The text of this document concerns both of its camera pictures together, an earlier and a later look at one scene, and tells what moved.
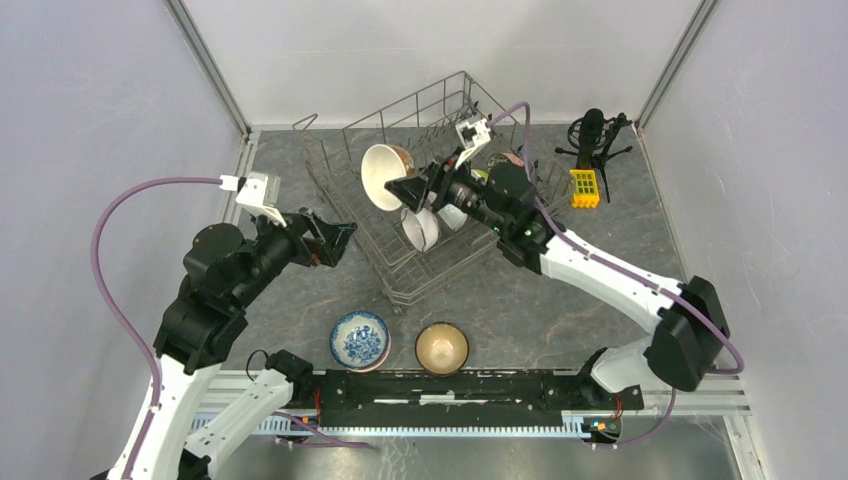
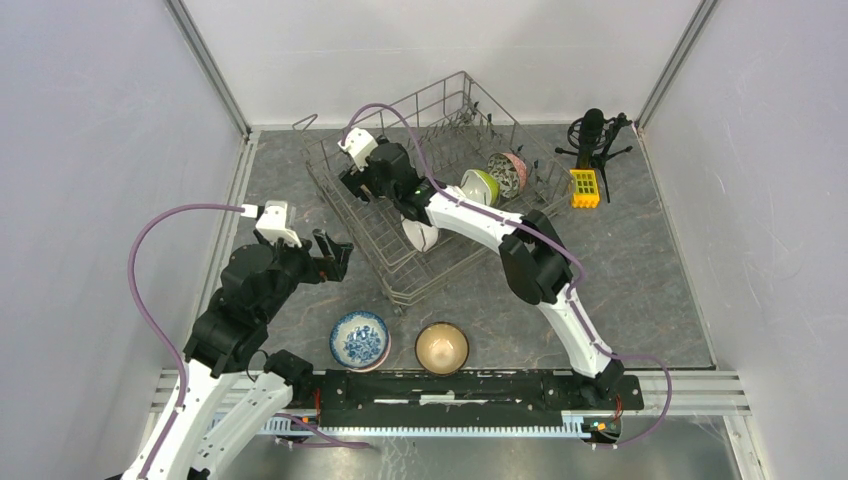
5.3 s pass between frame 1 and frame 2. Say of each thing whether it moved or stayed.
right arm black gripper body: moved
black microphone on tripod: stayed
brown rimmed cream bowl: stayed
